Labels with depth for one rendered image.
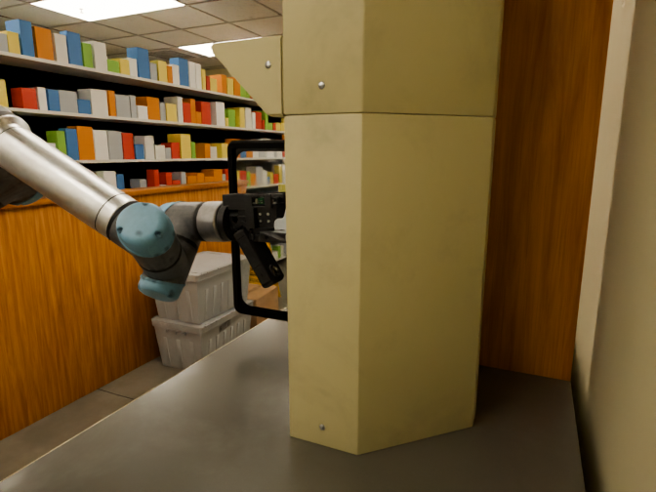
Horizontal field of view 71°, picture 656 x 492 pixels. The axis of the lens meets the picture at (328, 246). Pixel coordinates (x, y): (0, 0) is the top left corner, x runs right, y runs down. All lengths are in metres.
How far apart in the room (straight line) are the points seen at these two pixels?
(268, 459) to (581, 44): 0.82
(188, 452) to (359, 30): 0.61
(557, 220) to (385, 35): 0.49
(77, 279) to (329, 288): 2.36
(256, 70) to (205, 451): 0.54
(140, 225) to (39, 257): 2.03
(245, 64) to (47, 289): 2.26
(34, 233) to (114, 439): 2.00
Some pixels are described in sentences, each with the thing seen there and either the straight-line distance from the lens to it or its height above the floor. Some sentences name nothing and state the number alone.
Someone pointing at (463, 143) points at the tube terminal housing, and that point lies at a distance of 0.66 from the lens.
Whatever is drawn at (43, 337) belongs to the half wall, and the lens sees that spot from 2.83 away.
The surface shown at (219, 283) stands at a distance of 3.03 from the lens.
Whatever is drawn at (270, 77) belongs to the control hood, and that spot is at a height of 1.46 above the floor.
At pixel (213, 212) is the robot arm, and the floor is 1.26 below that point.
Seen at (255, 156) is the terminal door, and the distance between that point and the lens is 1.02.
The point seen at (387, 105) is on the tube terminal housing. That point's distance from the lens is 0.60.
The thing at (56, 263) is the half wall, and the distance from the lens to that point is 2.80.
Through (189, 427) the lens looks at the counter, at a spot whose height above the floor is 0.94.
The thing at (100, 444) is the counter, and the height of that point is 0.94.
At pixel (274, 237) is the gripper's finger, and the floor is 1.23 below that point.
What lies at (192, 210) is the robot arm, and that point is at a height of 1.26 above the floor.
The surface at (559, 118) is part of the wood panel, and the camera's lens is 0.92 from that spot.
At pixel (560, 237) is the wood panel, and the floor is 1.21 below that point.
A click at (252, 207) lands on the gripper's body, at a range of 0.79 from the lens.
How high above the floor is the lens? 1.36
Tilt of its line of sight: 11 degrees down
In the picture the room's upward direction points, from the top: straight up
